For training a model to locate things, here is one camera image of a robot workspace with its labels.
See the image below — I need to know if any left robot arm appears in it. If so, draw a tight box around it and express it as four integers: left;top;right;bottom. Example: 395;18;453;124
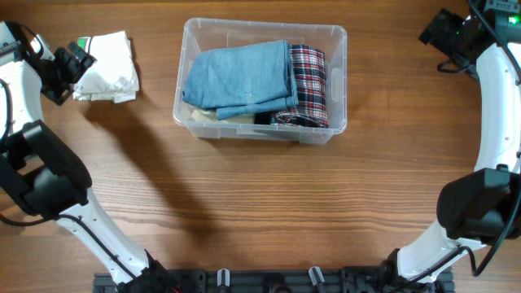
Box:
1;21;181;292

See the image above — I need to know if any plaid shirt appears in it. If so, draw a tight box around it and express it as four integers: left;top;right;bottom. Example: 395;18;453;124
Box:
270;45;329;129

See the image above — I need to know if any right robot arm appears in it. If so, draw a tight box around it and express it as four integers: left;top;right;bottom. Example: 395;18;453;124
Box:
376;0;520;292

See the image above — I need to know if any black garment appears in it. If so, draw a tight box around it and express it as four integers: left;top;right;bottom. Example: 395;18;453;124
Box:
254;112;278;125

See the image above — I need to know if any white garment green tag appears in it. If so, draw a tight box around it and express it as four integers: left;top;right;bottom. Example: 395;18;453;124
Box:
73;31;139;103

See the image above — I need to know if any clear plastic storage bin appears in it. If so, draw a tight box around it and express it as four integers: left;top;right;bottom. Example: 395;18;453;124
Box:
173;18;348;144

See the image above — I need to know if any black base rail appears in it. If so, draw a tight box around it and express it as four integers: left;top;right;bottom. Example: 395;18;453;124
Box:
92;266;456;293

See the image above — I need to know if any blue towel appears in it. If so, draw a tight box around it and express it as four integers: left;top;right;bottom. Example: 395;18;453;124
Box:
182;40;299;120

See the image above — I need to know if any cream cloth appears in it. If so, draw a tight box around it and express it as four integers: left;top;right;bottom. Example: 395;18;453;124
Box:
190;107;256;125

